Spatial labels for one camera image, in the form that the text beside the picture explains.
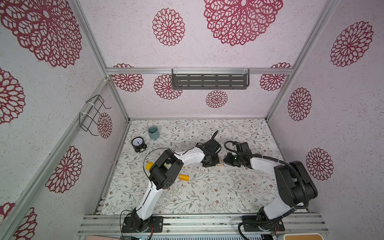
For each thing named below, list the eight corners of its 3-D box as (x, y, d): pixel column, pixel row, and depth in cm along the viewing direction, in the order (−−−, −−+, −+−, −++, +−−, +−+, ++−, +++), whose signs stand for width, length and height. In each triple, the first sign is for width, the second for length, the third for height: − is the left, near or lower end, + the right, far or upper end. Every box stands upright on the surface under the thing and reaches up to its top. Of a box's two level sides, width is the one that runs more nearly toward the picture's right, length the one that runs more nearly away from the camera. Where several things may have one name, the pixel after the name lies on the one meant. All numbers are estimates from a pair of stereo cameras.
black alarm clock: (131, 152, 104) (129, 149, 101) (135, 140, 110) (133, 136, 107) (145, 152, 104) (144, 149, 101) (148, 140, 110) (147, 136, 107)
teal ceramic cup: (149, 139, 111) (147, 133, 105) (150, 132, 115) (148, 126, 110) (158, 139, 111) (157, 133, 105) (159, 132, 115) (158, 126, 110)
